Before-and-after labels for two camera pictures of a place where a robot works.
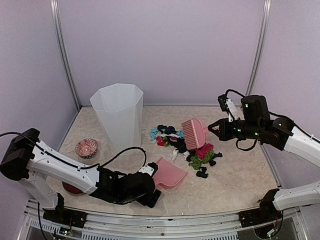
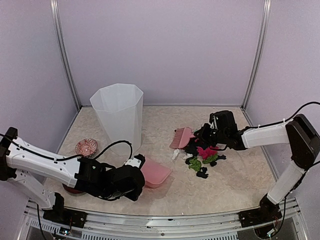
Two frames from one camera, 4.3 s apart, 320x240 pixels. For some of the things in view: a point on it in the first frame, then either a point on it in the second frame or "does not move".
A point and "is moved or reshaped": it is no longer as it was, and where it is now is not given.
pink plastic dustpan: x=168 y=175 is moved or reshaped
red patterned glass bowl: x=86 y=148 does not move
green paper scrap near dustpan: x=195 y=162 does not move
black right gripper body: x=227 y=134 to x=208 y=137
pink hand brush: x=194 y=133 to x=181 y=137
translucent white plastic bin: x=120 y=108 does not move
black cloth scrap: x=202 y=174 does not move
